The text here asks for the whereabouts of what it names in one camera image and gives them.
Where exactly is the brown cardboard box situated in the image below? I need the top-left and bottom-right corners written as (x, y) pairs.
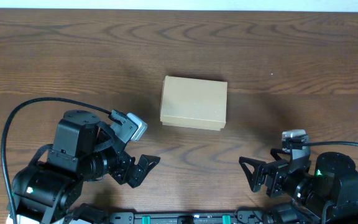
top-left (160, 76), bottom-right (227, 131)

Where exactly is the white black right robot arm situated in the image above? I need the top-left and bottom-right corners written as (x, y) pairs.
top-left (239, 129), bottom-right (358, 223)

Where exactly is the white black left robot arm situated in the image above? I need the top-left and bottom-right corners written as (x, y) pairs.
top-left (13, 110), bottom-right (160, 223)

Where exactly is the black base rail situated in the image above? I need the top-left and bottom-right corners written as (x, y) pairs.
top-left (70, 202), bottom-right (291, 224)

